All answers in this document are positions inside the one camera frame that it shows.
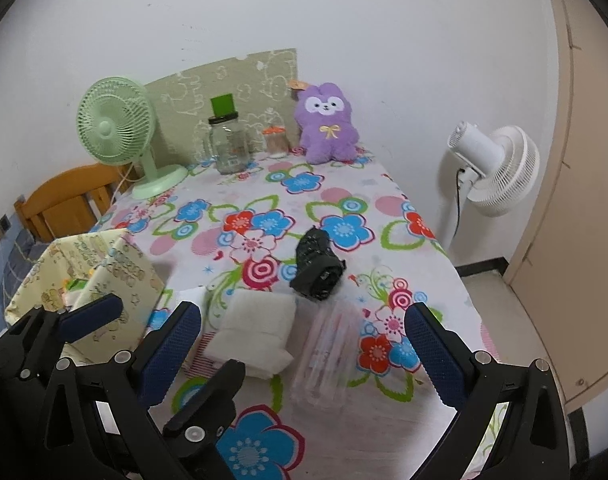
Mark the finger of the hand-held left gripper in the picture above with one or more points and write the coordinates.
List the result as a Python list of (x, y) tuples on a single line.
[(91, 312), (203, 405)]

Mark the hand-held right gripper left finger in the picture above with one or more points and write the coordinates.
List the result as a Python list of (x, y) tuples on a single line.
[(168, 355)]

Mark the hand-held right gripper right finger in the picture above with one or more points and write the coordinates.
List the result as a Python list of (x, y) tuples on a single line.
[(434, 355)]

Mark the cream patterned storage box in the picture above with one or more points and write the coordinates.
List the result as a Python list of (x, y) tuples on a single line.
[(123, 265)]

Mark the white cloth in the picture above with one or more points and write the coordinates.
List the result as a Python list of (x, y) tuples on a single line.
[(256, 325)]

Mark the white tissue sheet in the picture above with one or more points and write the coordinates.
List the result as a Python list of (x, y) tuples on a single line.
[(191, 297)]

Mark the blue plaid blanket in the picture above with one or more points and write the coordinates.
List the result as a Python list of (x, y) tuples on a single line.
[(13, 260)]

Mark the clear plastic packet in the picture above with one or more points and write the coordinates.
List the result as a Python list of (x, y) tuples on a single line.
[(324, 360)]

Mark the wooden chair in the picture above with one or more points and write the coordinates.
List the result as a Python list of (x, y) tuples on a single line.
[(58, 200)]

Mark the black cloth bundle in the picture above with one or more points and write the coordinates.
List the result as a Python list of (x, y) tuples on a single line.
[(316, 265)]

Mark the green desk fan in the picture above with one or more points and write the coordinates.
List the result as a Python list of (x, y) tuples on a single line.
[(106, 127)]

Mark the white standing fan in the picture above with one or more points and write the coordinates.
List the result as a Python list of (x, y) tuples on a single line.
[(504, 170)]

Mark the glass jar with green lid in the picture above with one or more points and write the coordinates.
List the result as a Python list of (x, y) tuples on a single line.
[(228, 150)]

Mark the beige door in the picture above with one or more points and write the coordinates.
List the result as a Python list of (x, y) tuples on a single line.
[(589, 185)]

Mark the small jar with orange lid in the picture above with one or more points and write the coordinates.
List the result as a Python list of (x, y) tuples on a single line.
[(276, 142)]

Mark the purple plush bunny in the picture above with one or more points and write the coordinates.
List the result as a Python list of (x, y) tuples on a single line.
[(326, 130)]

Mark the green patterned board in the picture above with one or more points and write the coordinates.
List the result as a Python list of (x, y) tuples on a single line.
[(193, 85)]

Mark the black wall switch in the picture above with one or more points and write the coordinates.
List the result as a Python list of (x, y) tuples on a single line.
[(3, 223)]

